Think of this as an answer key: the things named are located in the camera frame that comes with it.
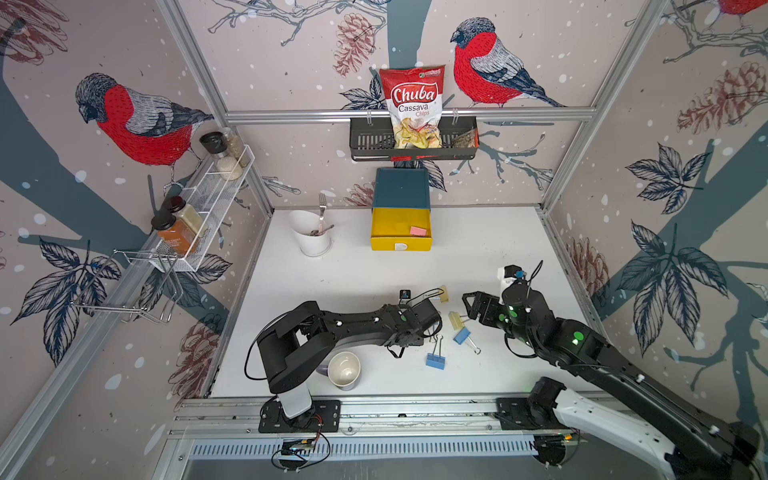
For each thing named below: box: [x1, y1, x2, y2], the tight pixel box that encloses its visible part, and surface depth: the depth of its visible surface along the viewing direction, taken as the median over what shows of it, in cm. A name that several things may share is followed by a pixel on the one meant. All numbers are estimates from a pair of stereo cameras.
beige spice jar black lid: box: [169, 196, 209, 239], surface depth 69 cm
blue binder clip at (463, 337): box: [453, 326, 481, 355], surface depth 87 cm
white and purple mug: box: [316, 351, 361, 391], surface depth 76 cm
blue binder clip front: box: [426, 334, 446, 370], surface depth 85 cm
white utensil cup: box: [288, 210, 332, 257], surface depth 105 cm
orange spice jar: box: [151, 214, 199, 257], surface depth 66 cm
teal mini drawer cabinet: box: [372, 167, 431, 208], surface depth 97 cm
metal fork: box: [318, 192, 327, 234], surface depth 106 cm
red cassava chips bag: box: [379, 65, 446, 149], surface depth 84 cm
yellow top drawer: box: [370, 208, 433, 251], surface depth 95 cm
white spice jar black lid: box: [199, 131, 243, 181], surface depth 83 cm
